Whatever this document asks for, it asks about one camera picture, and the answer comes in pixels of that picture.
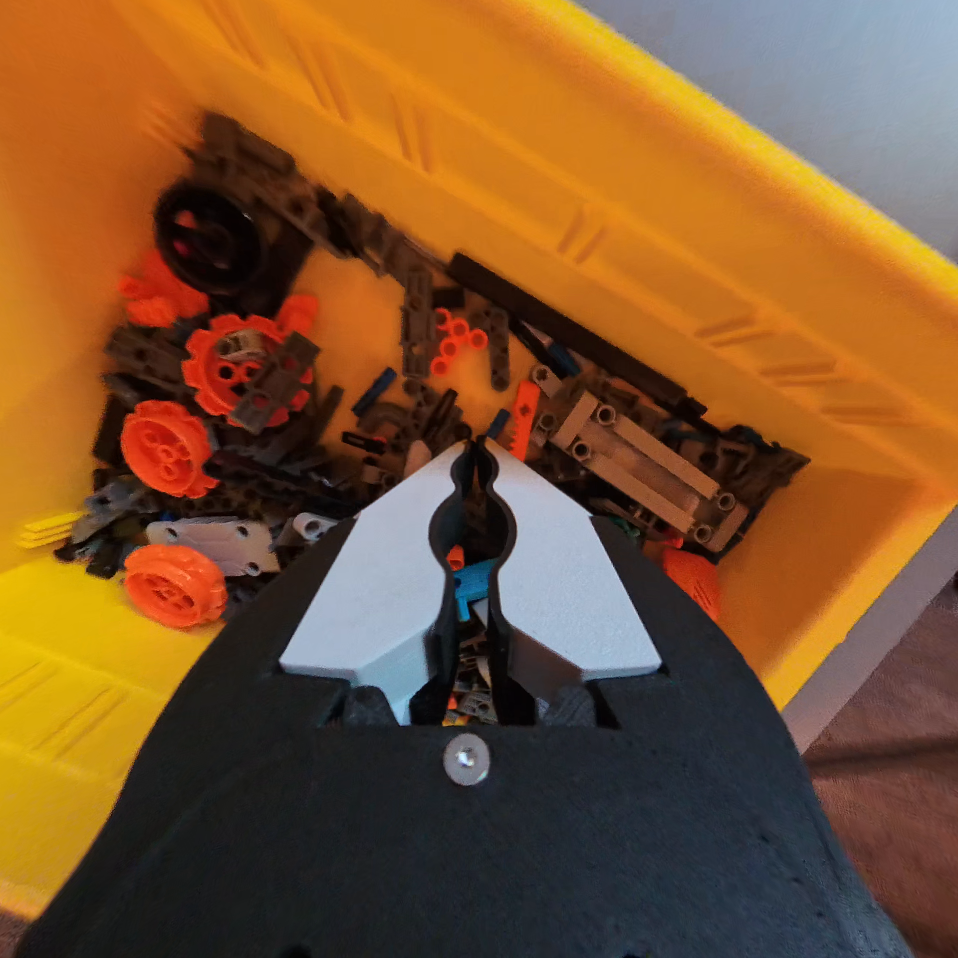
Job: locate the small orange beam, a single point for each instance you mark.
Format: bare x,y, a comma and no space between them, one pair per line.
457,342

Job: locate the yellow plastic bin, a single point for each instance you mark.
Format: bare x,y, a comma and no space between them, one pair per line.
449,135

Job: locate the light grey frame piece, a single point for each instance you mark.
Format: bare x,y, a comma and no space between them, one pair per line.
644,472

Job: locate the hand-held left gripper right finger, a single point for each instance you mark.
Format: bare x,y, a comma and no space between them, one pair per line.
577,584

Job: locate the grey desk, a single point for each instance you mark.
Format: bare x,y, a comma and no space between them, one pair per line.
809,105

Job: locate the blue separator tool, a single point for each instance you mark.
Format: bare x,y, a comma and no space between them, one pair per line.
476,587

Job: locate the pile of building pieces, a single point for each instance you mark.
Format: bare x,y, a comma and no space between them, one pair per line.
404,374

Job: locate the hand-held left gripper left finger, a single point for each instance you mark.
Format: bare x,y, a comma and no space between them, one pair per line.
382,584

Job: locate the small black tyre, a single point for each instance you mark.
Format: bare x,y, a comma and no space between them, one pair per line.
210,237

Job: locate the light grey plate piece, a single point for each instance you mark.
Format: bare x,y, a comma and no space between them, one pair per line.
217,542

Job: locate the orange gear wheel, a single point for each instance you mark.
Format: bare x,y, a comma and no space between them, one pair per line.
168,449
232,367
692,584
175,584

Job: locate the long dark beam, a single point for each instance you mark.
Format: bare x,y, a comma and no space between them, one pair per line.
569,337

